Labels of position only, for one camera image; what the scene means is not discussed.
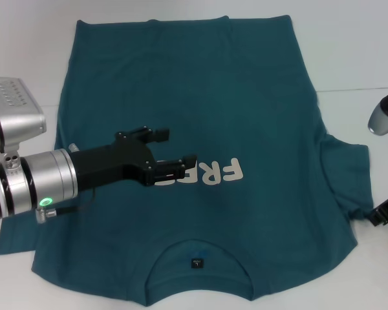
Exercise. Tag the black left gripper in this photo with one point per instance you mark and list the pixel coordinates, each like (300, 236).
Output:
(116, 161)

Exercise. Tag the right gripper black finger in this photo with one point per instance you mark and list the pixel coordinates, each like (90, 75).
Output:
(386, 210)

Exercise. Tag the teal T-shirt white print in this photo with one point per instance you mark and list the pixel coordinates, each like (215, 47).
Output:
(197, 97)

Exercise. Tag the short silver connector plug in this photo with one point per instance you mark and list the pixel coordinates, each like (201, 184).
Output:
(73, 147)

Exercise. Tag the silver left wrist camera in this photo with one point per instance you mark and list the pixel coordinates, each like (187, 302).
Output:
(19, 113)

